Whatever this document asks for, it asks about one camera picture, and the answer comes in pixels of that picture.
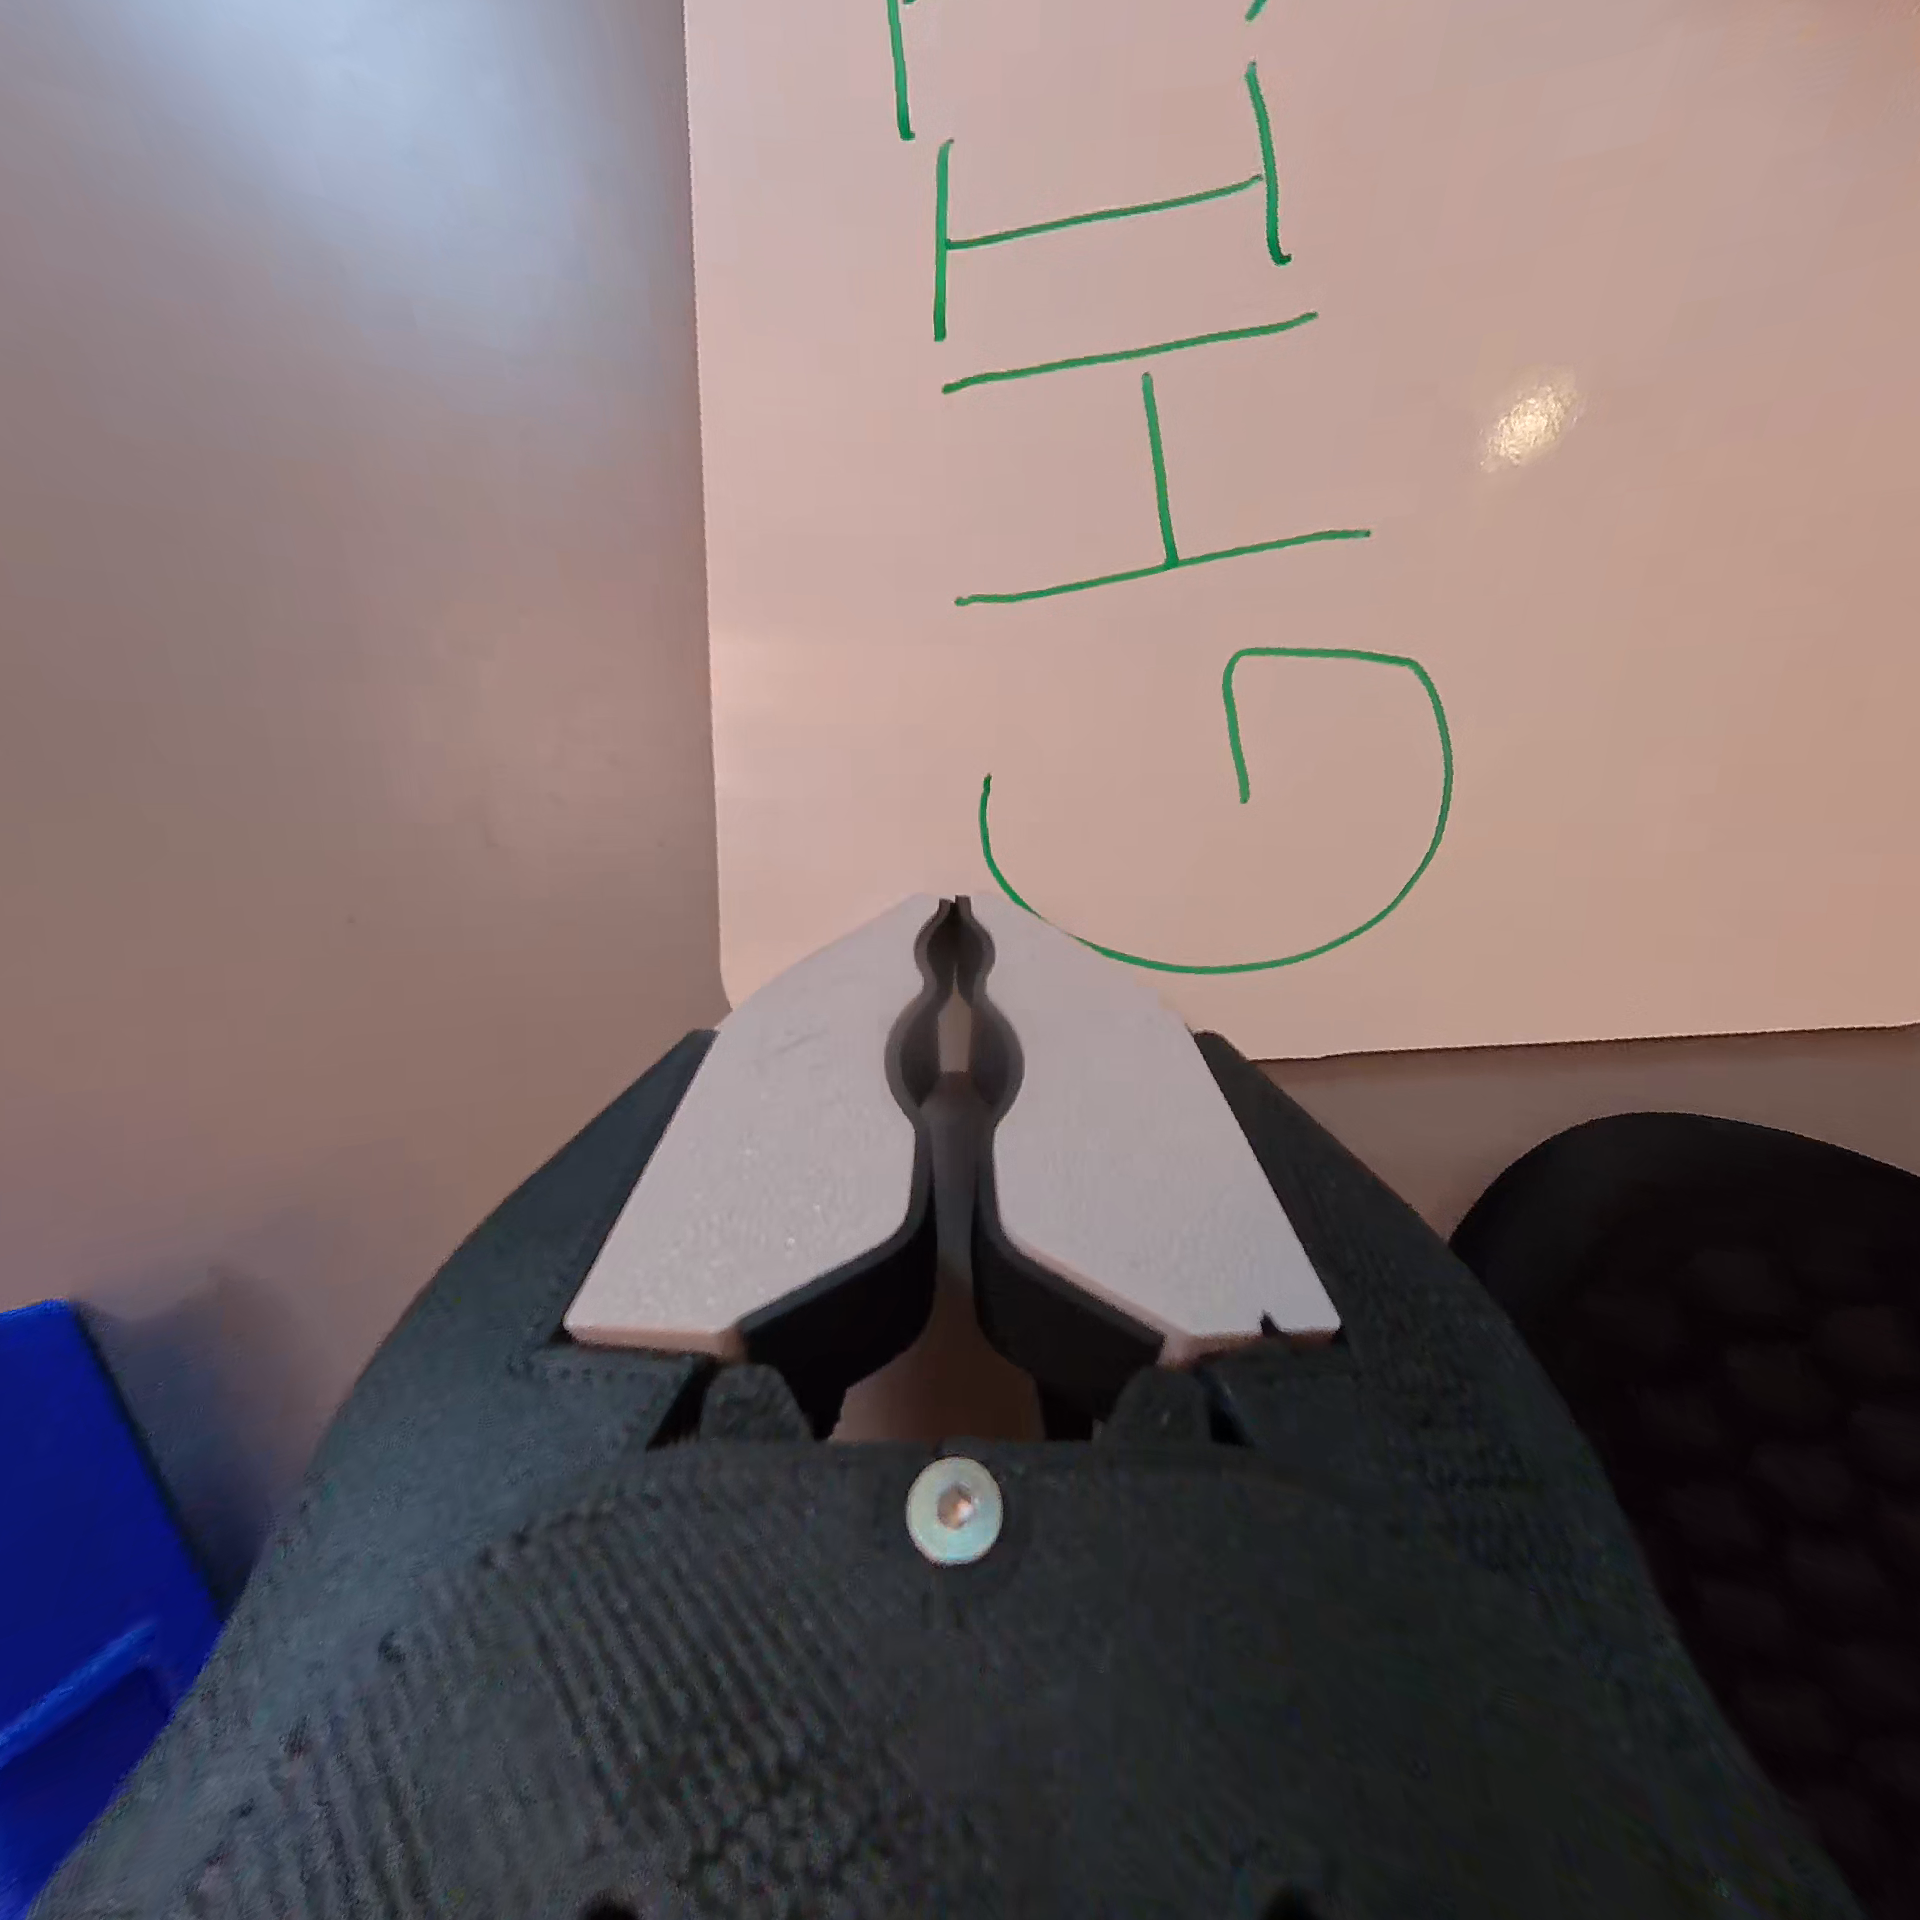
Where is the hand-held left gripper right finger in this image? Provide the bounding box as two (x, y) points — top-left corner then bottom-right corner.
(963, 887), (1343, 1419)

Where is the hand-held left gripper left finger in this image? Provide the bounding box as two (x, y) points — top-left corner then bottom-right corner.
(561, 887), (959, 1419)

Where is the white whiteboard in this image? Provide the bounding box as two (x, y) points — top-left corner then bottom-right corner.
(682, 0), (1920, 1067)

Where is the blue plastic bin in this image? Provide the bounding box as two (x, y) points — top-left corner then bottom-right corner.
(0, 1296), (231, 1803)

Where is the black textured wrist pad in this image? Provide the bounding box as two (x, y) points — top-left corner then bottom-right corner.
(1451, 1107), (1920, 1920)

